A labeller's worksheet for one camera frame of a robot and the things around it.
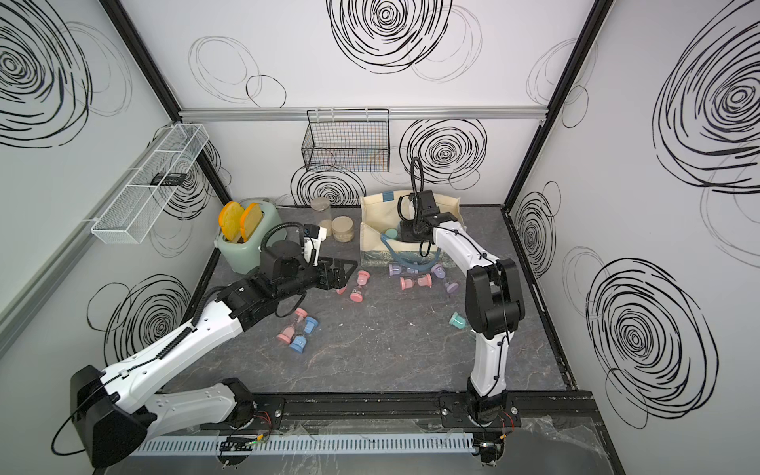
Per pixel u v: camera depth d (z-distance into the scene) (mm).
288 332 855
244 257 902
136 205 738
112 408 376
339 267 638
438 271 984
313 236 638
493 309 518
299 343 824
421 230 694
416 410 758
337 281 636
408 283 955
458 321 867
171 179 783
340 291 945
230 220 876
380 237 889
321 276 641
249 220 889
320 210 1020
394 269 982
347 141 1238
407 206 881
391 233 984
